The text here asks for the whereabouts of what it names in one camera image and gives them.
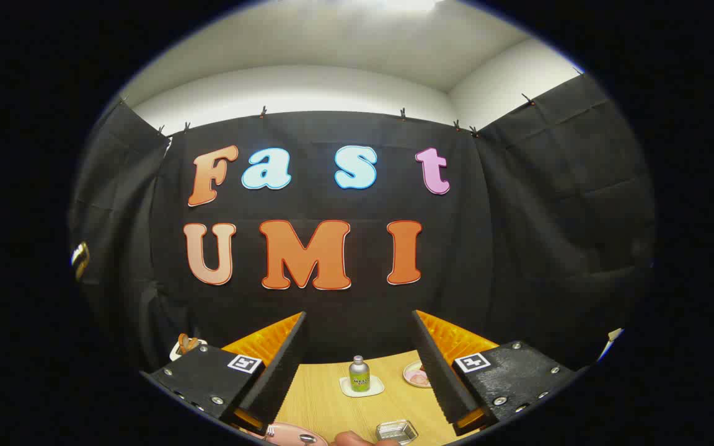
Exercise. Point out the green drink bottle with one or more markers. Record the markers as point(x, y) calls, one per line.
point(359, 375)

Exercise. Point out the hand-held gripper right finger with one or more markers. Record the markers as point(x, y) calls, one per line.
point(437, 371)

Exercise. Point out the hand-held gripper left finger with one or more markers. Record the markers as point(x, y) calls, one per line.
point(282, 371)

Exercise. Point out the white toaster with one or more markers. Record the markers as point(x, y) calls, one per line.
point(176, 353)

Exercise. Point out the toast slice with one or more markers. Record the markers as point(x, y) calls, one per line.
point(187, 342)

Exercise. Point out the white square coaster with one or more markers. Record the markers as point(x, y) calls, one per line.
point(377, 388)

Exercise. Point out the small white meat dish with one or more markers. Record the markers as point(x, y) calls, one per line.
point(410, 367)

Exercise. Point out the pink round plate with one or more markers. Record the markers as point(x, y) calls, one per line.
point(286, 435)

